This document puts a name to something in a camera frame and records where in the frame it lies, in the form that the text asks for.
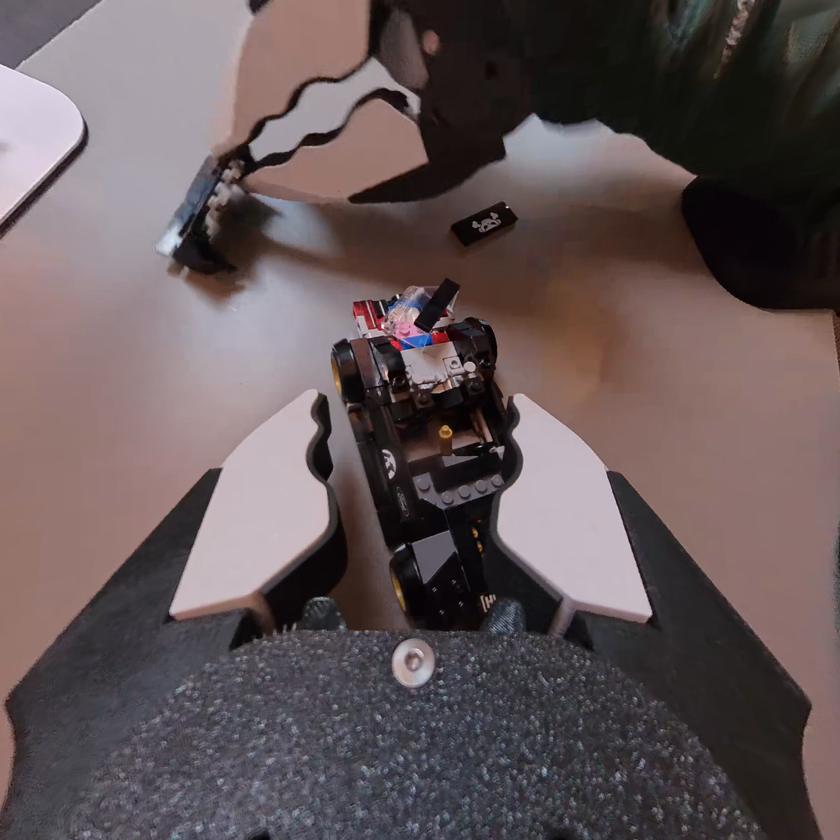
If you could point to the black skull lego tile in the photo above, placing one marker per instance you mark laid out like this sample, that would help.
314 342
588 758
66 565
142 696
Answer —
484 224

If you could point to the person's right forearm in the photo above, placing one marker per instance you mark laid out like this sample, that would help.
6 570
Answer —
689 65

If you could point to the black wrist rest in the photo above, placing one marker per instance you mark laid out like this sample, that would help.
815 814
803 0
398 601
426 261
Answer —
754 249

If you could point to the black lego roof panel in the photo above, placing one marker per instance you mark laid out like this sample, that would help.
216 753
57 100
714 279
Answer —
193 223

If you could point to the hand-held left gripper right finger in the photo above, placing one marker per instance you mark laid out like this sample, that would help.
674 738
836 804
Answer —
571 512

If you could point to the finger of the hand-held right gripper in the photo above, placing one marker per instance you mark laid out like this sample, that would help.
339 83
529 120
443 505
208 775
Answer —
354 164
295 46

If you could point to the white book stand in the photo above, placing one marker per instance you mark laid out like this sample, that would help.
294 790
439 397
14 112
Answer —
26 144

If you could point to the black lego car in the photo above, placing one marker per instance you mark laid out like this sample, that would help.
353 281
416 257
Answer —
420 472

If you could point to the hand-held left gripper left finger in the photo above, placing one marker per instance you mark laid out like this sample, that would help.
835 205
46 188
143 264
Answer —
262 512

